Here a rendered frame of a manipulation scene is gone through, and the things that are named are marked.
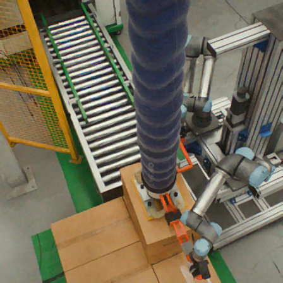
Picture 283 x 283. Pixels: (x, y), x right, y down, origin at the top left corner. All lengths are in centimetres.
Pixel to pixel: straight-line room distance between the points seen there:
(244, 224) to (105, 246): 121
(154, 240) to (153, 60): 138
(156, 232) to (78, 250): 71
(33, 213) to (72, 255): 96
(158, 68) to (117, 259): 176
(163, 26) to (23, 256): 275
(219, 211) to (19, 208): 186
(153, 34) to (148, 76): 22
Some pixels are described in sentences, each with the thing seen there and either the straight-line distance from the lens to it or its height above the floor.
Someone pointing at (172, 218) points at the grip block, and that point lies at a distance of 249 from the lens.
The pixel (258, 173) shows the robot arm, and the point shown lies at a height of 159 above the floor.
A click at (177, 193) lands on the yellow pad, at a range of 269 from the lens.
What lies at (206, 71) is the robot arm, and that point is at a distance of 262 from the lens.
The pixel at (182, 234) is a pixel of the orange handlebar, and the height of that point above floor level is 109.
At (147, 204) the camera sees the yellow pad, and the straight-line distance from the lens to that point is 266.
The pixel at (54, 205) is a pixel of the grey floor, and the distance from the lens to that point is 386.
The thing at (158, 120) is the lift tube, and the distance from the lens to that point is 183.
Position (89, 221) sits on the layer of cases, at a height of 54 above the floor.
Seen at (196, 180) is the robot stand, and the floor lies 21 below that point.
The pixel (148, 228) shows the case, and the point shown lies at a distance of 262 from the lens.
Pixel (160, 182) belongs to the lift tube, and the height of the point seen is 128.
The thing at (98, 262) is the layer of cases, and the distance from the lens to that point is 300.
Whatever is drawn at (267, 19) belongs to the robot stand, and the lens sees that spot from 223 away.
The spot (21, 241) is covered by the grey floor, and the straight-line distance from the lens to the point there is 380.
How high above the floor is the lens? 338
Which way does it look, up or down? 56 degrees down
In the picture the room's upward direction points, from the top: 4 degrees counter-clockwise
